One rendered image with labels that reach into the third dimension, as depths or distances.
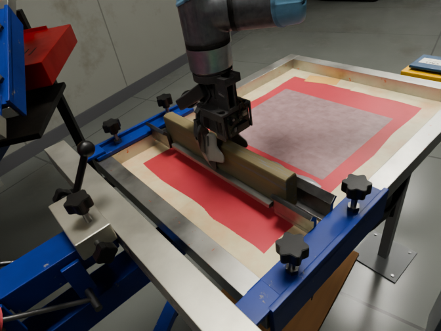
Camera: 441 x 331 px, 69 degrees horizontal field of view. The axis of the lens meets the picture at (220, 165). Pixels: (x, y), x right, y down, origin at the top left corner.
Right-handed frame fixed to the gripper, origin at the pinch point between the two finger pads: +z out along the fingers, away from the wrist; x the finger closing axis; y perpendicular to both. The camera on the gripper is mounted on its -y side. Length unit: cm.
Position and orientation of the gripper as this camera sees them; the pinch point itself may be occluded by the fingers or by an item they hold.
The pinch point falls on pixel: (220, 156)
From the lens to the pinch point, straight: 69.1
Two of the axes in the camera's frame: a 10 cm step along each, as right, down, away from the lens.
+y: 6.6, 3.8, -6.5
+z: 1.4, 7.8, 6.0
